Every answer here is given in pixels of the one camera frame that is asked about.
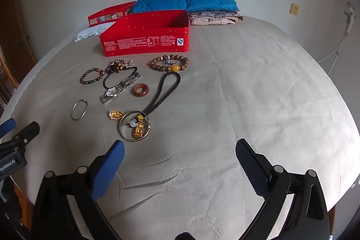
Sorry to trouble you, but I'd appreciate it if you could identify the brown agate ring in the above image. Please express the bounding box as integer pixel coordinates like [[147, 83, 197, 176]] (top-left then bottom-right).
[[133, 84, 149, 97]]

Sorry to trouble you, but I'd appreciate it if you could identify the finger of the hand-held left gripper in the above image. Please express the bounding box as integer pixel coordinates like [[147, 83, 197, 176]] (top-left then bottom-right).
[[13, 121, 40, 145], [0, 118, 16, 137]]

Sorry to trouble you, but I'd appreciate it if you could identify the dark multicolour bead bracelet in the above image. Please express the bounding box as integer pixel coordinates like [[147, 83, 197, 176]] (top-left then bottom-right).
[[80, 67, 106, 86]]

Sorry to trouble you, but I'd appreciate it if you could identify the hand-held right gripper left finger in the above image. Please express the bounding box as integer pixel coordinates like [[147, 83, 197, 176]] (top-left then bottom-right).
[[31, 140, 126, 240]]

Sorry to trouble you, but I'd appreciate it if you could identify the wooden wardrobe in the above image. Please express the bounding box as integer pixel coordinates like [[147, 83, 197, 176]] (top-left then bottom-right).
[[0, 0, 39, 112]]

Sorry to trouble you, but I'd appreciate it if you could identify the silver wristwatch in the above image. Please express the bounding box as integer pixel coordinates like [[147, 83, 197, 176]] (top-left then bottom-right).
[[99, 73, 141, 104]]

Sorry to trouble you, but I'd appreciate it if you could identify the red tin box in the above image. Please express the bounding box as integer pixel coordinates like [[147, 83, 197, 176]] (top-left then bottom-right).
[[99, 10, 191, 57]]

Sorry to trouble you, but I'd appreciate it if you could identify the beige folded clothing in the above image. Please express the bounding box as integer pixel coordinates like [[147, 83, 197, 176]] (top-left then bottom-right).
[[188, 12, 244, 26]]

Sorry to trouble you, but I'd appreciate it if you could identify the red tin lid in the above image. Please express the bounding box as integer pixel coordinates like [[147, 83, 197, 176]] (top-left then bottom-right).
[[88, 2, 138, 27]]

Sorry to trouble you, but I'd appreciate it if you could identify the blue quilted jacket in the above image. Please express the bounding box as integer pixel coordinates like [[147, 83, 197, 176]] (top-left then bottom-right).
[[131, 0, 240, 14]]

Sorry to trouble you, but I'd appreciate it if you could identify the black bead necklace with charms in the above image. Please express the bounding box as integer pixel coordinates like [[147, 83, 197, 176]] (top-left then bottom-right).
[[101, 59, 138, 89]]

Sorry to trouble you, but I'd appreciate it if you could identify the white hose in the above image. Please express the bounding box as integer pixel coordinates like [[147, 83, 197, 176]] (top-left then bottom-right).
[[316, 2, 356, 63]]

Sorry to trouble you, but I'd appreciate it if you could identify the small silver bangle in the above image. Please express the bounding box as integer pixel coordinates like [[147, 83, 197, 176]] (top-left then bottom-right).
[[70, 99, 88, 120]]

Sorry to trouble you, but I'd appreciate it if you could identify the white lace cloth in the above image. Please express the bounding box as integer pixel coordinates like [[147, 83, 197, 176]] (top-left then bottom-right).
[[74, 22, 116, 43]]

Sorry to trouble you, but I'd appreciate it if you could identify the wooden bead bracelet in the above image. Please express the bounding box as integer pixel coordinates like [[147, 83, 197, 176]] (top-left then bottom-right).
[[148, 54, 190, 73]]

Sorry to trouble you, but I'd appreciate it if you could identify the black cord necklace gold pendant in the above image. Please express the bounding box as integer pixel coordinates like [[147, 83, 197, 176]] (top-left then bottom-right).
[[125, 71, 181, 139]]

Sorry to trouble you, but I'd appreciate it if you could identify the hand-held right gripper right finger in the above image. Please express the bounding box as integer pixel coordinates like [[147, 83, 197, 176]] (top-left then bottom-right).
[[235, 139, 330, 240]]

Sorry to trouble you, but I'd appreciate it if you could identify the large silver bangle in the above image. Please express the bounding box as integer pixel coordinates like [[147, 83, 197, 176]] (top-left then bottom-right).
[[118, 111, 151, 142]]

